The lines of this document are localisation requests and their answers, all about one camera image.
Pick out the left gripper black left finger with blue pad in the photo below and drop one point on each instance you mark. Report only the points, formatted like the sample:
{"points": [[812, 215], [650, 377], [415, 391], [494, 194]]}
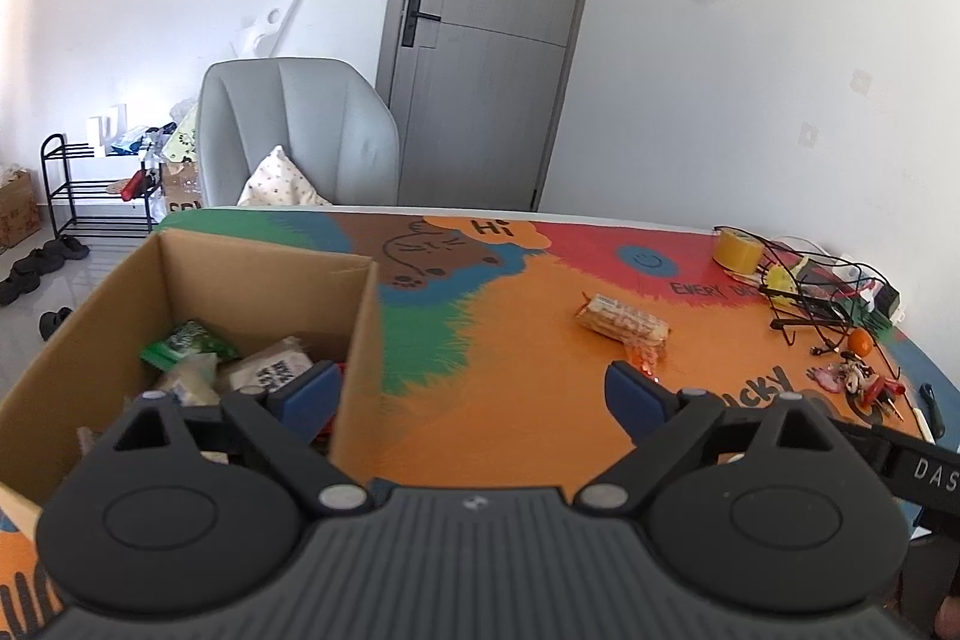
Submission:
{"points": [[231, 455]]}

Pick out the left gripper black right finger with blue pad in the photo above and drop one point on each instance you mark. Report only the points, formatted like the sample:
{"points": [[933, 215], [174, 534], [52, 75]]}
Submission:
{"points": [[674, 434]]}

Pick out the white QR snack packet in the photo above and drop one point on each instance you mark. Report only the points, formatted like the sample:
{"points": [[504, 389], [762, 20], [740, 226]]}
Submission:
{"points": [[270, 369]]}

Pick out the green snack bag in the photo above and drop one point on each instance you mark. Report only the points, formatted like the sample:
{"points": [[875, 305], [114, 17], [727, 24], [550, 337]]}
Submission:
{"points": [[191, 338]]}

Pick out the clear biscuit pack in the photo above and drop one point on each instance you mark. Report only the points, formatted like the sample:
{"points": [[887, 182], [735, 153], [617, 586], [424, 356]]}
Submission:
{"points": [[616, 320]]}

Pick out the small orange candy wrapper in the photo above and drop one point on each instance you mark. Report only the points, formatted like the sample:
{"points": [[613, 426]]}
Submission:
{"points": [[644, 358]]}

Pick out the black marker pen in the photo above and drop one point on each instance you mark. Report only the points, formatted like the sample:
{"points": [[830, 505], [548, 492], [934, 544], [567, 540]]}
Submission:
{"points": [[936, 423]]}

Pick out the red tipped tool cluster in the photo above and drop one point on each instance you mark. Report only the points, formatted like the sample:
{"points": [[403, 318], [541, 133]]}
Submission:
{"points": [[863, 387]]}

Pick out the brown cardboard box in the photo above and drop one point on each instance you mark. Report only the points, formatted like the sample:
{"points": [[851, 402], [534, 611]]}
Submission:
{"points": [[156, 322]]}

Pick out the small orange fruit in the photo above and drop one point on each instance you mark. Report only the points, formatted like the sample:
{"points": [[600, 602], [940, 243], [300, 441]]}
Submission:
{"points": [[860, 342]]}

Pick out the yellow tape roll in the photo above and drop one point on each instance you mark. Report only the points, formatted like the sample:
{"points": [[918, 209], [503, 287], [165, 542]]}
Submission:
{"points": [[737, 251]]}

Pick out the colourful table mat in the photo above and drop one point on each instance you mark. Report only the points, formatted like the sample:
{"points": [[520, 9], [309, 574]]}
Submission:
{"points": [[491, 417]]}

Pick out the dotted cream cushion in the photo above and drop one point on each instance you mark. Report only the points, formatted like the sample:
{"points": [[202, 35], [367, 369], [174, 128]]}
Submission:
{"points": [[277, 181]]}

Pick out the SF cardboard box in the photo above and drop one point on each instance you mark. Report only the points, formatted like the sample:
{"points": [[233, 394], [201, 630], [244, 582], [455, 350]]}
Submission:
{"points": [[181, 186]]}

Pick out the black slipper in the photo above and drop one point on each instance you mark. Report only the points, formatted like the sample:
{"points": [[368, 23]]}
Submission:
{"points": [[51, 321]]}

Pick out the black shoe rack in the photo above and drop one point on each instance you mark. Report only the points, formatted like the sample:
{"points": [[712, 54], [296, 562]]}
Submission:
{"points": [[86, 207]]}

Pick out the grey armchair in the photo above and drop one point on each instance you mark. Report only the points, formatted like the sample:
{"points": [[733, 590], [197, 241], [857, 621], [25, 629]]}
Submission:
{"points": [[329, 120]]}

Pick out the black shoes pile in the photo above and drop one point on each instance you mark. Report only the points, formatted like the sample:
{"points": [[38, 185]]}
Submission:
{"points": [[25, 274]]}

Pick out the brown paper bag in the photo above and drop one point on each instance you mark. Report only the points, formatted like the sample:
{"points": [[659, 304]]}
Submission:
{"points": [[19, 213]]}

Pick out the grey door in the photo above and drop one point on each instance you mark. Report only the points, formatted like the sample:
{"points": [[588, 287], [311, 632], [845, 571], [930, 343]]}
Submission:
{"points": [[477, 99]]}

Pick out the black door handle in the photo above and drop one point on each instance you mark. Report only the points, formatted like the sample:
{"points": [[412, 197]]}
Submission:
{"points": [[413, 15]]}

